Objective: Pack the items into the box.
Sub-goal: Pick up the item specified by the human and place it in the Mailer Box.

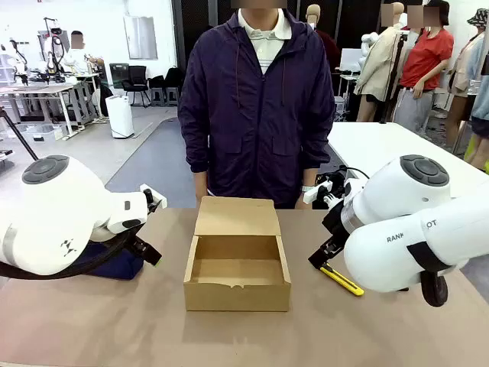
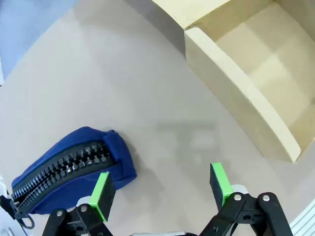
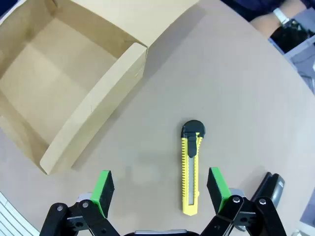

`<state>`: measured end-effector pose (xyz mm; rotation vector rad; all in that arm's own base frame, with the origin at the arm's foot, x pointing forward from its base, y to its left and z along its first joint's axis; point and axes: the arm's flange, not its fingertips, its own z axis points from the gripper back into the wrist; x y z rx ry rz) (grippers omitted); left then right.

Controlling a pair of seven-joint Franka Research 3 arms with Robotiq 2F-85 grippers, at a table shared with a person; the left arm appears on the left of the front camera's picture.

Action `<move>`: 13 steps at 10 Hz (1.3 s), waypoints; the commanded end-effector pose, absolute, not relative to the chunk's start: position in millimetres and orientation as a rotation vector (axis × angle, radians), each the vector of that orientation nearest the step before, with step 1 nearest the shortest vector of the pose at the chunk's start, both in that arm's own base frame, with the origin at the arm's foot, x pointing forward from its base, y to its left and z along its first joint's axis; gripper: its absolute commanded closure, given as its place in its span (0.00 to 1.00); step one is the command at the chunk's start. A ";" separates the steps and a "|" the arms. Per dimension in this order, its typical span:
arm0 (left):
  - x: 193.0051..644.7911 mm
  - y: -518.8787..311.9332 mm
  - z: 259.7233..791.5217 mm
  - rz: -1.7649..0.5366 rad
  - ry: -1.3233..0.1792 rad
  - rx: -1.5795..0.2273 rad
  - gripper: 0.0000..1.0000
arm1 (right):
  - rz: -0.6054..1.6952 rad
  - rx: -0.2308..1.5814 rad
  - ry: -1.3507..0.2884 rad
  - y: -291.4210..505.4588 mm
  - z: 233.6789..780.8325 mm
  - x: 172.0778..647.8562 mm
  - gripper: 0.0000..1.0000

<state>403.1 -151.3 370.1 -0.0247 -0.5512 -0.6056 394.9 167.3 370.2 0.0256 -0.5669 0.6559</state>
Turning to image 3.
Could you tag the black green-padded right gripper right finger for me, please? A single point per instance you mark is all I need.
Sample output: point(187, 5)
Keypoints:
point(217, 189)

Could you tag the open brown cardboard box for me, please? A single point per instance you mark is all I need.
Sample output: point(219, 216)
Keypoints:
point(61, 81)

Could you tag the black stapler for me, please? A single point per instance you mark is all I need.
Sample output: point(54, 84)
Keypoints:
point(272, 188)

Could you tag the person's left hand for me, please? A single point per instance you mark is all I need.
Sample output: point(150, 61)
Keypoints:
point(264, 27)

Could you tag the person's left forearm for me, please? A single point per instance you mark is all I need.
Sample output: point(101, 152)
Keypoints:
point(290, 5)

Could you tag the person in purple jacket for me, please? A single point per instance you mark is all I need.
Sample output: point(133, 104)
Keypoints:
point(248, 7)

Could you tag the yellow black utility knife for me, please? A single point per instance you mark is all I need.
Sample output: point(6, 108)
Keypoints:
point(190, 172)

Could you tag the black shiny object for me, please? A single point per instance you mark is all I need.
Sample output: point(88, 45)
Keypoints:
point(290, 38)

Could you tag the silver white wristwatch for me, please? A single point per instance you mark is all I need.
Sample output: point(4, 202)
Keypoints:
point(281, 14)

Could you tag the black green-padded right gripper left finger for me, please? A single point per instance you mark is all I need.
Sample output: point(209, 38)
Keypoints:
point(102, 194)

